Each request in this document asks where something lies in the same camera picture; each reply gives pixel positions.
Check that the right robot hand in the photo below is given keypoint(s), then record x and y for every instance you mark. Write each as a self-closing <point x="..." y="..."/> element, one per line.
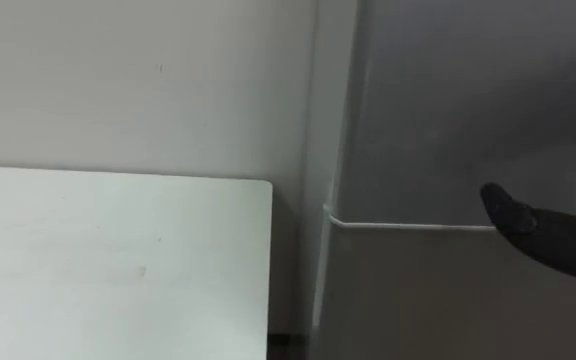
<point x="553" y="235"/>

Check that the grey fridge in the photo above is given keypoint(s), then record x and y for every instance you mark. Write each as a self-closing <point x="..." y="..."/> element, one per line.
<point x="443" y="125"/>

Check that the white desk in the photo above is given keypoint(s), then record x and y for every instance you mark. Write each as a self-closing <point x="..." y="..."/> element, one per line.
<point x="118" y="260"/>

